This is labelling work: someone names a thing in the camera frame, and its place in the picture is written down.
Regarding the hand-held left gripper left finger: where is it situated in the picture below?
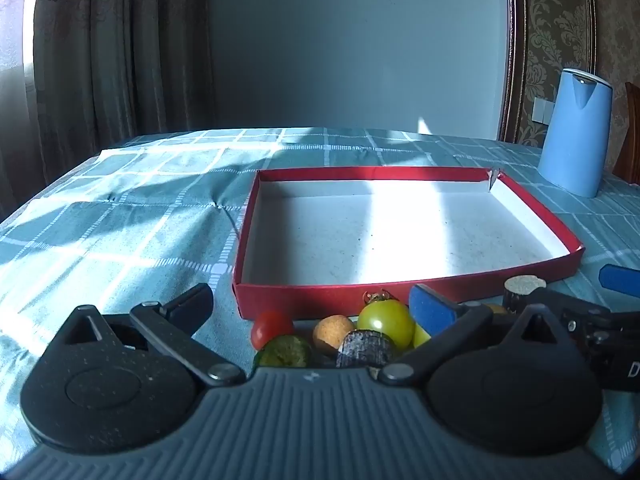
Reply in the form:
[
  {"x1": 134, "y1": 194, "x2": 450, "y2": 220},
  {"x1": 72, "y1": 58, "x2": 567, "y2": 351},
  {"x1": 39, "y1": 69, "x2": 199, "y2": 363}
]
[{"x1": 64, "y1": 282, "x2": 246, "y2": 388}]

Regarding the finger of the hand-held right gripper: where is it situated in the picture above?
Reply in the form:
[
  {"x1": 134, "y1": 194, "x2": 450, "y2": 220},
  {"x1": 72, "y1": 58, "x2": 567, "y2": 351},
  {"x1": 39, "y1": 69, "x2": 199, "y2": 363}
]
[
  {"x1": 598, "y1": 264, "x2": 640, "y2": 292},
  {"x1": 530, "y1": 287, "x2": 618, "y2": 333}
]

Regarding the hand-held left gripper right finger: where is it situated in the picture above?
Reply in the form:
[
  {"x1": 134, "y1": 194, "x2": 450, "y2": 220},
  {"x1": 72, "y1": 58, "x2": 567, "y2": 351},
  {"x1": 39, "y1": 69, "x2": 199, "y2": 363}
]
[{"x1": 378, "y1": 284, "x2": 576, "y2": 387}]

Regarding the green tomato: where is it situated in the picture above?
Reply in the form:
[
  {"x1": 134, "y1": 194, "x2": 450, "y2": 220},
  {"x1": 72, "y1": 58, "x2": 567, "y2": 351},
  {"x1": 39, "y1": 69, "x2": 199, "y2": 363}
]
[{"x1": 357, "y1": 298, "x2": 416, "y2": 352}]

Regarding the red cardboard box tray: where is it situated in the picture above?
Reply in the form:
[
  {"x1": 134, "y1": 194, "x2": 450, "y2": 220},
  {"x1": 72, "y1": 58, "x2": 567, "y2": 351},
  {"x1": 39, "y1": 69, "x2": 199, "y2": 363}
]
[{"x1": 231, "y1": 166, "x2": 585, "y2": 321}]

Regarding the red cherry tomato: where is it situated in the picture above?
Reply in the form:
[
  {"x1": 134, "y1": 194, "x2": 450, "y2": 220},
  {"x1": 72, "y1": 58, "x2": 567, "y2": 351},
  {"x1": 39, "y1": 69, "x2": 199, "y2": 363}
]
[{"x1": 251, "y1": 310, "x2": 295, "y2": 352}]

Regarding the tan round fruit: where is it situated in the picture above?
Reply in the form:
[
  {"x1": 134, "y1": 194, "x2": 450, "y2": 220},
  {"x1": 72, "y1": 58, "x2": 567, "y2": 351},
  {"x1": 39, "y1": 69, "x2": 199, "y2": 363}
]
[{"x1": 312, "y1": 314, "x2": 362, "y2": 358}]

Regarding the teal checked tablecloth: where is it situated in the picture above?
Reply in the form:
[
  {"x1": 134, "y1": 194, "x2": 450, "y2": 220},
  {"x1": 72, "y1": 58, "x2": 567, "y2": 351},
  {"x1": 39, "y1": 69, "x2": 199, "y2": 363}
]
[{"x1": 0, "y1": 127, "x2": 640, "y2": 480}]

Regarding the green cucumber piece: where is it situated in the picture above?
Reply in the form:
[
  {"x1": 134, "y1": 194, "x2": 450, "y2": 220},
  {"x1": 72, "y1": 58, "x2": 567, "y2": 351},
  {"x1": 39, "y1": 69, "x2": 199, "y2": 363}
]
[{"x1": 254, "y1": 335, "x2": 315, "y2": 368}]

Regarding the brown wooden chair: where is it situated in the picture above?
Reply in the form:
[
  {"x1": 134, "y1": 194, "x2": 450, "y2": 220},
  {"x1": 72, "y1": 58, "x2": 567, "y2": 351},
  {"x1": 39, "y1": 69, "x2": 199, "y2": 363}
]
[{"x1": 612, "y1": 81, "x2": 640, "y2": 186}]

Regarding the blue electric kettle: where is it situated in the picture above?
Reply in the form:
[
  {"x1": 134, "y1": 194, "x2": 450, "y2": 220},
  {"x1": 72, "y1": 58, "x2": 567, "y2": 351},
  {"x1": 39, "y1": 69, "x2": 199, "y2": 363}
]
[{"x1": 537, "y1": 67, "x2": 613, "y2": 199}]

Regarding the brown patterned curtain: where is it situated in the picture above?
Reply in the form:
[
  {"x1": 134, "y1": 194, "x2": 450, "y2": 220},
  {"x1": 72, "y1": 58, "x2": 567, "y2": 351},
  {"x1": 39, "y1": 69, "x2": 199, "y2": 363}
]
[{"x1": 0, "y1": 0, "x2": 218, "y2": 221}]

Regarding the dark wooden door frame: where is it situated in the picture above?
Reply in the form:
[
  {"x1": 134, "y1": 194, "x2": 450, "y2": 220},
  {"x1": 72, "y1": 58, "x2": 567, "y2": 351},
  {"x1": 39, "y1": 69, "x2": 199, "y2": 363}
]
[{"x1": 497, "y1": 0, "x2": 531, "y2": 143}]

